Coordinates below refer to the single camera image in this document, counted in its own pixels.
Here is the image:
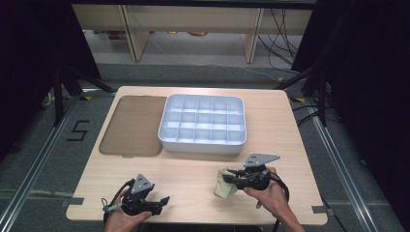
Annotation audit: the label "beige wooden desk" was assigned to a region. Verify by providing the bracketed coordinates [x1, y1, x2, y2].
[72, 3, 313, 64]

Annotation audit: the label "person's left hand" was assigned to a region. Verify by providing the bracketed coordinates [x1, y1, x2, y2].
[103, 188, 153, 232]

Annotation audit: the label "black floor cables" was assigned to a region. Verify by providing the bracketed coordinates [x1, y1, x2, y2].
[290, 101, 340, 128]

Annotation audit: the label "bundle of black cables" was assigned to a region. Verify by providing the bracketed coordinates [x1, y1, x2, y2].
[256, 8, 302, 71]

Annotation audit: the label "aluminium floor rail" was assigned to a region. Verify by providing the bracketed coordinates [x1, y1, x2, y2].
[305, 96, 379, 232]
[0, 94, 82, 232]

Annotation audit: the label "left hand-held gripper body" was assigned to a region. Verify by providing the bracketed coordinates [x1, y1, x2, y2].
[121, 173, 156, 217]

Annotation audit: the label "light green sock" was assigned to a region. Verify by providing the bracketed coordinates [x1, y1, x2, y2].
[213, 166, 240, 199]

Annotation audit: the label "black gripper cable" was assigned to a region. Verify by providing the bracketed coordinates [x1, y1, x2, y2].
[268, 171, 290, 232]
[102, 178, 135, 223]

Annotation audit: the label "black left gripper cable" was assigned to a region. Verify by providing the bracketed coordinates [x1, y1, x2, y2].
[102, 178, 135, 223]

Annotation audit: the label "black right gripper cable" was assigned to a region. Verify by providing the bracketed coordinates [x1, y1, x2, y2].
[268, 171, 290, 232]

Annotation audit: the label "grey tape strip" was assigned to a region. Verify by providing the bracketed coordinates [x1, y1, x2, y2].
[60, 196, 85, 208]
[310, 205, 335, 216]

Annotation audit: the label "brown translucent box lid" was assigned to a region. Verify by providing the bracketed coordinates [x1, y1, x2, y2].
[99, 95, 168, 159]

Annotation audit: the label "person's right hand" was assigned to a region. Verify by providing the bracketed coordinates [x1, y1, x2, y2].
[243, 165, 291, 220]

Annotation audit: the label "white compartment storage box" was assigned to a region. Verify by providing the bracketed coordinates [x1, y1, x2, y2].
[157, 93, 248, 156]

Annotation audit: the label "black metal stand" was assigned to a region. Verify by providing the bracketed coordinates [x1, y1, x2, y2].
[273, 63, 329, 128]
[52, 64, 118, 128]

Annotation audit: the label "black curtain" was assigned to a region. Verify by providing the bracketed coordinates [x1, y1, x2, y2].
[290, 0, 410, 226]
[0, 0, 103, 162]

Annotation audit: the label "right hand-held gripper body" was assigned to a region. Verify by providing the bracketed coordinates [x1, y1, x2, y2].
[234, 153, 281, 191]

